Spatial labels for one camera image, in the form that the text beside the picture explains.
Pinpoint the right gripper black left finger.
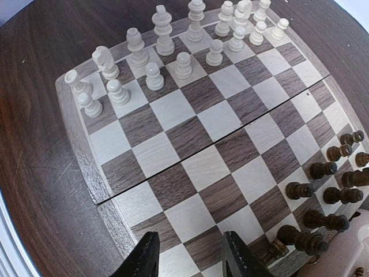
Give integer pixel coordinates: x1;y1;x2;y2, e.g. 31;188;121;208
111;232;160;277

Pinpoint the pink plastic double bowl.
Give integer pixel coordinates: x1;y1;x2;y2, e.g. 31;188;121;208
305;224;368;276

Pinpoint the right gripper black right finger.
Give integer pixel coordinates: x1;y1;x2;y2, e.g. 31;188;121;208
223;231;273;276

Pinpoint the white chess pieces row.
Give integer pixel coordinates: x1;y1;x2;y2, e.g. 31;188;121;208
63;0;290;119

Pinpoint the dark pawn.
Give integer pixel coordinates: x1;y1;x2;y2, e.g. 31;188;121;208
340;130;365;146

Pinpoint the wooden chess board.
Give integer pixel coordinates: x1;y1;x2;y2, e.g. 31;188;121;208
55;12;369;277

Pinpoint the dark tall chess piece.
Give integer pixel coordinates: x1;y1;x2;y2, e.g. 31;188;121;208
303;210;349;233

